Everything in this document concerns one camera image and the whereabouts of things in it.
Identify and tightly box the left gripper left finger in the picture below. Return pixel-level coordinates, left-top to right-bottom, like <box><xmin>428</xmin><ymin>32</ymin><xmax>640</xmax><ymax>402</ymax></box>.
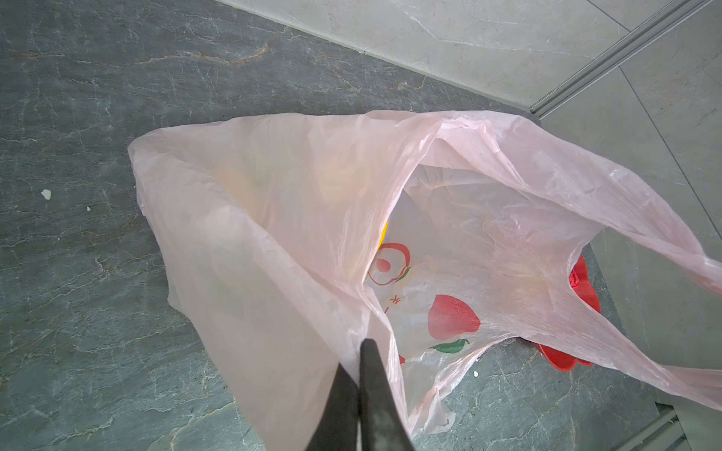
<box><xmin>306</xmin><ymin>365</ymin><xmax>359</xmax><ymax>451</ymax></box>

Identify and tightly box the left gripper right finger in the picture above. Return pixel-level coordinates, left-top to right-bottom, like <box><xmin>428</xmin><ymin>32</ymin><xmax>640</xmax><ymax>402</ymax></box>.
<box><xmin>360</xmin><ymin>338</ymin><xmax>414</xmax><ymax>451</ymax></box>

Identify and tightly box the pink plastic bag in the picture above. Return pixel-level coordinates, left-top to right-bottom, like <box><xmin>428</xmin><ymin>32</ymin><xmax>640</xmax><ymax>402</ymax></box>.
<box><xmin>129</xmin><ymin>111</ymin><xmax>721</xmax><ymax>450</ymax></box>

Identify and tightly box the yellow fake banana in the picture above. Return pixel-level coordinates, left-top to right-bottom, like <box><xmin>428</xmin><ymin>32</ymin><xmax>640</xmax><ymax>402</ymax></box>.
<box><xmin>377</xmin><ymin>221</ymin><xmax>389</xmax><ymax>250</ymax></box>

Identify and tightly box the red flower-shaped plate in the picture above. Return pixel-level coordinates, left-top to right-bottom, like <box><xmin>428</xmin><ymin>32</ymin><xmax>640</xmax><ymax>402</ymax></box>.
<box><xmin>534</xmin><ymin>256</ymin><xmax>601</xmax><ymax>372</ymax></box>

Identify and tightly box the aluminium mounting rail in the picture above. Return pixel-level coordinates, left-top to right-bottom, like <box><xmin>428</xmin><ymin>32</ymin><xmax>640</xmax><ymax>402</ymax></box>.
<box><xmin>614</xmin><ymin>407</ymin><xmax>691</xmax><ymax>451</ymax></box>

